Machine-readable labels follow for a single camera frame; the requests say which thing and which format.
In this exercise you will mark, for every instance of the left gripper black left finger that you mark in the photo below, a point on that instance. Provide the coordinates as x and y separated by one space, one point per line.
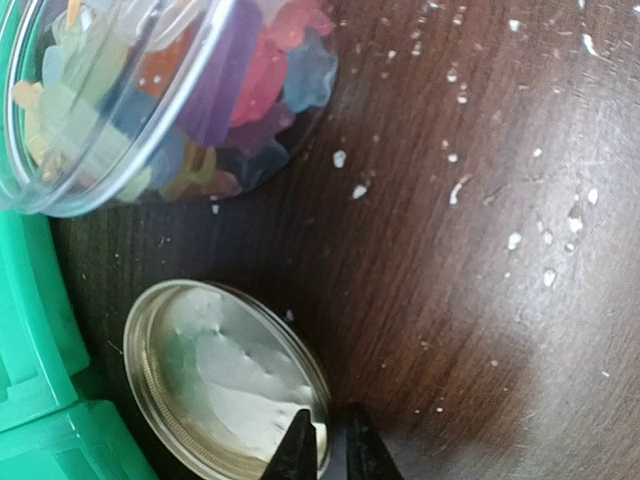
296 455

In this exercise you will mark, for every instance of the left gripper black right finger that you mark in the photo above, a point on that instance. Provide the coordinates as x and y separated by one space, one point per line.
367 457

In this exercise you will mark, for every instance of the green candy bin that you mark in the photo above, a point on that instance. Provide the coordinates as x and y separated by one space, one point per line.
88 440
41 345

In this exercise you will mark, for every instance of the gold round lid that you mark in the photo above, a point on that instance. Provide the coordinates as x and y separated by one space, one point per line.
219 377

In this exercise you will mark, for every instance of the clear plastic round container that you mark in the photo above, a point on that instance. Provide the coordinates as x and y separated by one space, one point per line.
123 102

